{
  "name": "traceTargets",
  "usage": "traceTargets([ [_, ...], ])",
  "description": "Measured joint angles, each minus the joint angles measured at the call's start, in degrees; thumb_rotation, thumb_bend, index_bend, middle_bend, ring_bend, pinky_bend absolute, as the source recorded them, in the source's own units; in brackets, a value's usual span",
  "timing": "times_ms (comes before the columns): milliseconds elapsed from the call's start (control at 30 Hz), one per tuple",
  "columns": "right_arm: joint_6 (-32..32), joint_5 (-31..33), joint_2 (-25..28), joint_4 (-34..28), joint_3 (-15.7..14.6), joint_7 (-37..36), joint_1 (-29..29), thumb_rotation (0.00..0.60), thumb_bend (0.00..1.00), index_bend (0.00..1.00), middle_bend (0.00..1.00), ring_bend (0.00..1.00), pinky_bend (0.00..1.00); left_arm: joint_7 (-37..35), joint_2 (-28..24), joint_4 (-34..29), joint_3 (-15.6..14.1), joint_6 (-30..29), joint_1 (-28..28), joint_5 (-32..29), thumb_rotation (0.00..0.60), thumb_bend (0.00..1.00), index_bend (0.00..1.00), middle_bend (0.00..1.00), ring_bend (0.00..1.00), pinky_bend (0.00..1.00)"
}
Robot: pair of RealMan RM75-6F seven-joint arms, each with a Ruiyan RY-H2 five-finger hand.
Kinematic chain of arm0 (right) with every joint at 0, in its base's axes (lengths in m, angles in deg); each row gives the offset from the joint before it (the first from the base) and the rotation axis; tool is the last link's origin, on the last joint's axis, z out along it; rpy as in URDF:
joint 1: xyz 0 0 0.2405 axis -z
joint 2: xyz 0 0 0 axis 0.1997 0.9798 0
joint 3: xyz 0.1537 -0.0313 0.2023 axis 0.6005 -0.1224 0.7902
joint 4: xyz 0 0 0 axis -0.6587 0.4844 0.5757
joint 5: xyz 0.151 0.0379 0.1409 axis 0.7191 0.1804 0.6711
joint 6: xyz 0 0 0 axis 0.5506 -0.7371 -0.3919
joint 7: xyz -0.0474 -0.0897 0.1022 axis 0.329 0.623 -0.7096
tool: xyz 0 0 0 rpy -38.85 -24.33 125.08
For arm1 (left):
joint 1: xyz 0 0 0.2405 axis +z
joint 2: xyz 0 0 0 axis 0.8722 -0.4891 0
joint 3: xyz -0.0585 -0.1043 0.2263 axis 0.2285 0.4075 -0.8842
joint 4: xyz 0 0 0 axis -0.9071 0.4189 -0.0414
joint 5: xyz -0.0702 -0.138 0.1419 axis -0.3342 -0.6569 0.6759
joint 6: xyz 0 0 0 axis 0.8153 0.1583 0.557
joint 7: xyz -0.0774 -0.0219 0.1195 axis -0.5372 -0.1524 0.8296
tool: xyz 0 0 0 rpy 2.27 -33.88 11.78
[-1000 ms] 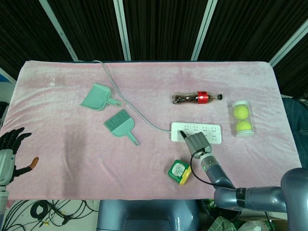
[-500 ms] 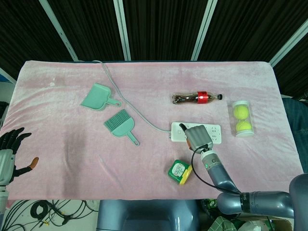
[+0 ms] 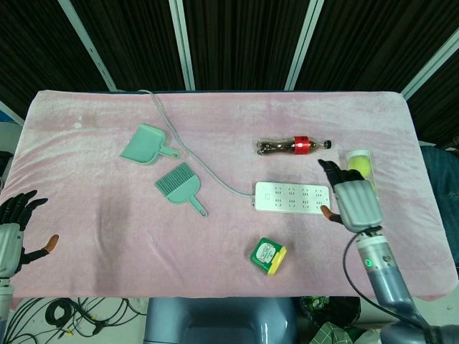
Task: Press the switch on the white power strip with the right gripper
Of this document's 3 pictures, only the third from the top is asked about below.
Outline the pink tablecloth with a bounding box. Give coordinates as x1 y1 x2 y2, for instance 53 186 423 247
6 89 455 301

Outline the teal hand brush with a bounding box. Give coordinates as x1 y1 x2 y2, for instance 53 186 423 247
154 162 209 218

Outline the green patterned bag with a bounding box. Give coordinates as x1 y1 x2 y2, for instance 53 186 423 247
300 295 384 344

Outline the white power strip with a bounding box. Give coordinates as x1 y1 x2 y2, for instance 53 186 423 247
250 181 332 214

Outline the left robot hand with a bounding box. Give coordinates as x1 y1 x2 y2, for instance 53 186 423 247
0 189 60 276

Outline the cola bottle red label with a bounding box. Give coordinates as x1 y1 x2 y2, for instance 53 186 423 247
256 135 332 157

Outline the grey power cable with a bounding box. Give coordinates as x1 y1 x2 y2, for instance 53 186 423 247
136 89 256 198

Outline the black cable bundle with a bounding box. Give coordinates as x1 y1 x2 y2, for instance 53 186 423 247
3 297 148 344

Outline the teal dustpan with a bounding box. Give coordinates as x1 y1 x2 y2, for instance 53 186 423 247
119 123 182 167

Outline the clear tennis ball tube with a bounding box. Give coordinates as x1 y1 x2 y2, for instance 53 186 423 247
344 149 379 201

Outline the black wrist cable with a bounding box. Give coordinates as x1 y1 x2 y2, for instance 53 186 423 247
343 225 431 329

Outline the green yellow gum container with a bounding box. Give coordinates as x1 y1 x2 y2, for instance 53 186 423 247
250 237 288 276

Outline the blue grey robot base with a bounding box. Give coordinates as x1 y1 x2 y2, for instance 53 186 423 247
143 297 298 344

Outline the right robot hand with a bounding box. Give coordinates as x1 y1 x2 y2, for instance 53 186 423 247
318 159 384 234

